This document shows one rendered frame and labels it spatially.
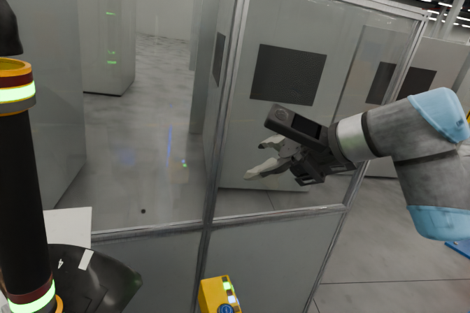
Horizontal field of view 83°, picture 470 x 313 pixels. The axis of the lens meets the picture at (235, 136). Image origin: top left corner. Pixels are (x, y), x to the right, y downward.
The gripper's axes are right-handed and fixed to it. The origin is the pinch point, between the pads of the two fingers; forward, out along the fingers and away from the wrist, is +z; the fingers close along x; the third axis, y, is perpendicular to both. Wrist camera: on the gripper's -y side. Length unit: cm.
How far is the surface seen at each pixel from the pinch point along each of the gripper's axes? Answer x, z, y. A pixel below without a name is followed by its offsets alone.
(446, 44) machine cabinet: 366, -18, 182
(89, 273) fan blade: -31.0, 18.2, -8.9
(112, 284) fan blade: -30.8, 14.4, -5.5
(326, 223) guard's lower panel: 51, 47, 97
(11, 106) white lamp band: -28.5, -18.2, -30.1
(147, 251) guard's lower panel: -8, 84, 26
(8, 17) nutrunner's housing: -25.5, -20.8, -33.5
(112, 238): -12, 82, 9
